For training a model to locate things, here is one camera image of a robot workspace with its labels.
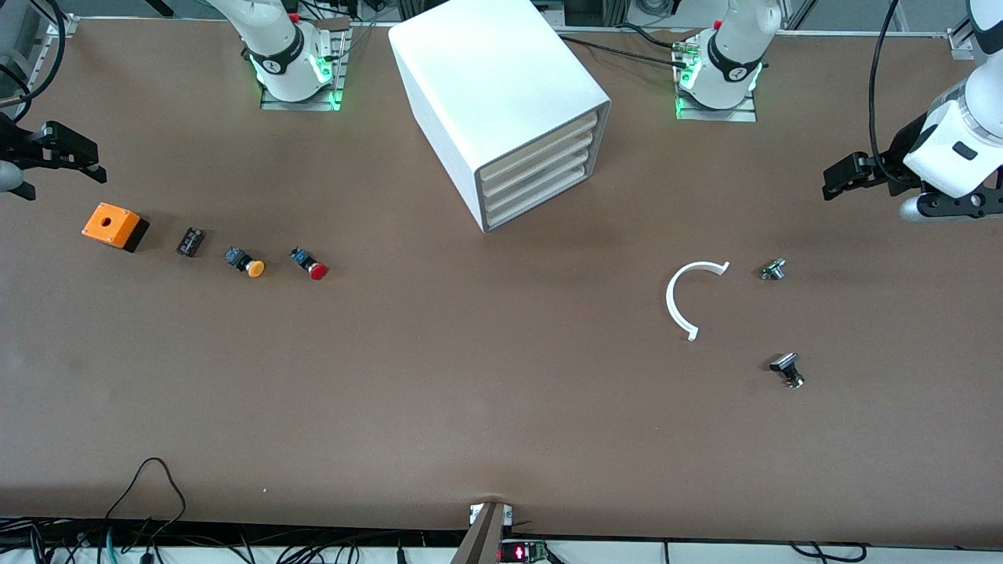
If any yellow mushroom push button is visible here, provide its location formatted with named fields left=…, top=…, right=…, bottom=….
left=224, top=247, right=266, bottom=278

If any red mushroom push button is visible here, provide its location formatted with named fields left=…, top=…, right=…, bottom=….
left=290, top=247, right=328, bottom=281

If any orange box with black base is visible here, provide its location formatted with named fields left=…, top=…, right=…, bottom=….
left=81, top=203, right=150, bottom=253

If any white curved plastic arc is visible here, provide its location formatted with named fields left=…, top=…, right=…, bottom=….
left=666, top=261, right=731, bottom=342

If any device with red light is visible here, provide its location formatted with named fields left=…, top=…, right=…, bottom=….
left=498, top=539, right=549, bottom=564

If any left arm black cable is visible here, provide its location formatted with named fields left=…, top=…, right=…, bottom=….
left=867, top=0, right=902, bottom=189

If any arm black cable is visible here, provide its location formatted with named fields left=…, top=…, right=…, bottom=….
left=0, top=0, right=68, bottom=103
left=867, top=0, right=902, bottom=189

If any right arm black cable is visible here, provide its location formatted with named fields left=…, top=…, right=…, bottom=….
left=0, top=0, right=68, bottom=103

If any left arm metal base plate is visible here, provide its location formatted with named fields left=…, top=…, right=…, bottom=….
left=674, top=39, right=759, bottom=123

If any black silver selector switch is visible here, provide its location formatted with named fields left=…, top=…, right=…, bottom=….
left=769, top=352, right=806, bottom=389

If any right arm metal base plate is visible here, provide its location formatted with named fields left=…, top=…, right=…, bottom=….
left=260, top=27, right=349, bottom=112

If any black cable on table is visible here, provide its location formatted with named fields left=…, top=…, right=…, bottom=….
left=558, top=33, right=694, bottom=70

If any black looped cable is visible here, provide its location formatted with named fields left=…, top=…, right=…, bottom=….
left=106, top=457, right=187, bottom=541

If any black cable under table edge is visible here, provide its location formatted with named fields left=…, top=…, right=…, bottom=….
left=788, top=542, right=871, bottom=563

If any black cable bundle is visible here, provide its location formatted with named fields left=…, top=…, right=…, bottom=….
left=0, top=517, right=471, bottom=564

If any brown camera stand bracket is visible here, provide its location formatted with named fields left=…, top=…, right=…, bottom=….
left=451, top=501, right=514, bottom=564

